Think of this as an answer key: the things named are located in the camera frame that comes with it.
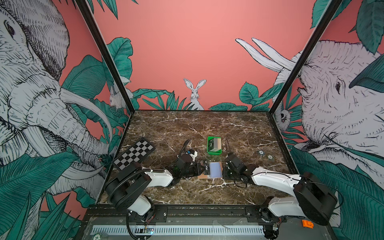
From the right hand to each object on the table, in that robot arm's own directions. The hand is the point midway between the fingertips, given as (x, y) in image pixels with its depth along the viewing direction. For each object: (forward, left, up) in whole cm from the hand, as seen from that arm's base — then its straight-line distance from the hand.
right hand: (221, 172), depth 87 cm
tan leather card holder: (+1, +3, -1) cm, 3 cm away
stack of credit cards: (+17, +1, +3) cm, 18 cm away
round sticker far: (+15, -29, -3) cm, 32 cm away
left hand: (+1, +8, +5) cm, 10 cm away
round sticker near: (+11, -33, -2) cm, 35 cm away
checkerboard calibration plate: (+11, +53, +2) cm, 54 cm away
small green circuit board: (-28, +37, -1) cm, 47 cm away
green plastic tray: (+18, +6, 0) cm, 19 cm away
